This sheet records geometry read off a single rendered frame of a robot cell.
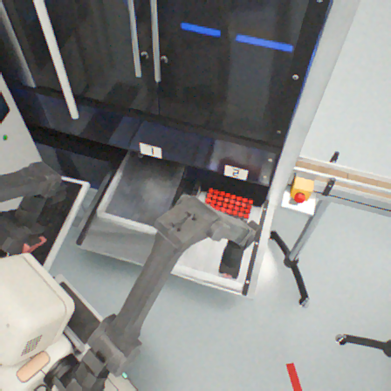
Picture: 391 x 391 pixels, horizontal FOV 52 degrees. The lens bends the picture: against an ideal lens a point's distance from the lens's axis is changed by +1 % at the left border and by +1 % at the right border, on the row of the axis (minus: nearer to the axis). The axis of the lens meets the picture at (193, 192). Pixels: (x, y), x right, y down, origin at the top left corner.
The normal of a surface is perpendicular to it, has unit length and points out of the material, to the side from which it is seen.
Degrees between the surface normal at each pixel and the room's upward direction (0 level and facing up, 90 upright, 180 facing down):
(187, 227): 14
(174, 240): 53
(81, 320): 0
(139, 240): 0
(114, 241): 0
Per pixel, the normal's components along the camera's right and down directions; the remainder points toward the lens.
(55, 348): 0.12, -0.63
